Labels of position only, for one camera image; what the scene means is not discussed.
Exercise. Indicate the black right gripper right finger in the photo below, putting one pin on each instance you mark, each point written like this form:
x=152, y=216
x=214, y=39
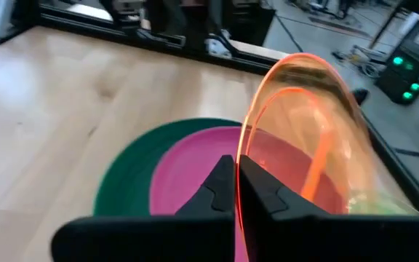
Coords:
x=304, y=236

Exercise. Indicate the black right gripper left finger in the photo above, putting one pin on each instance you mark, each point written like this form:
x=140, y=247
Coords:
x=195, y=233

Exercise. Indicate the pink plastic plate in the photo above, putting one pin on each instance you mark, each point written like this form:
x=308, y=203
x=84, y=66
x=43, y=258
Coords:
x=191, y=163

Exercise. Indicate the clear bowl with green tape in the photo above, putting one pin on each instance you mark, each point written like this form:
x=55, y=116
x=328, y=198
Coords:
x=380, y=205

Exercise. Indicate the large green plastic plate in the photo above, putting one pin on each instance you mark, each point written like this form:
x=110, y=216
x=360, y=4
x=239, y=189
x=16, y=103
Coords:
x=129, y=182

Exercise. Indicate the black electronics box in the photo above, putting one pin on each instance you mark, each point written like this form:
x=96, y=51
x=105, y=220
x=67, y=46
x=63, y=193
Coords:
x=402, y=78

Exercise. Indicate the person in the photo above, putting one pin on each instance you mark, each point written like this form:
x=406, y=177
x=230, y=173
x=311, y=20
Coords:
x=216, y=43

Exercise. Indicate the black cabinet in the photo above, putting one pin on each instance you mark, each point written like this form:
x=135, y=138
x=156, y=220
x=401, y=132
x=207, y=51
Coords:
x=249, y=22

